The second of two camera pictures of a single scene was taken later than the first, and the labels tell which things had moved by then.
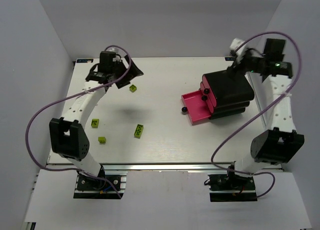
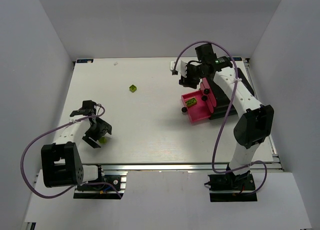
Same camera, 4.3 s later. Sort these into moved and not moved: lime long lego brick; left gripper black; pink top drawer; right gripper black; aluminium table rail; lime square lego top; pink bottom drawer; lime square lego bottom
Moved: lime long lego brick; left gripper black; right gripper black
Not moved: pink bottom drawer; aluminium table rail; lime square lego bottom; pink top drawer; lime square lego top
